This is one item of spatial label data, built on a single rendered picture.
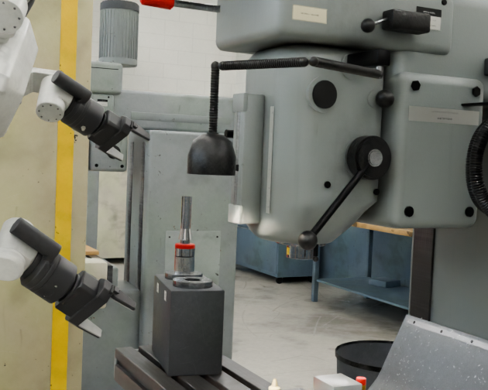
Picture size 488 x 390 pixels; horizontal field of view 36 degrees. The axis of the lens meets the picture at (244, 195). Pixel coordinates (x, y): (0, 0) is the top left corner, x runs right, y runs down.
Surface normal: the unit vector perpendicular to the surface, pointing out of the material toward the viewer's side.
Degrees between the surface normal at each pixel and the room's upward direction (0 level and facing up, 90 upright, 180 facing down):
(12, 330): 90
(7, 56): 46
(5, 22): 129
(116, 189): 90
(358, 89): 90
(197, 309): 90
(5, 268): 121
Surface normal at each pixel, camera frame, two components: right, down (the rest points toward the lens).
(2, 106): 0.67, 0.68
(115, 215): 0.45, 0.07
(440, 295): -0.89, -0.01
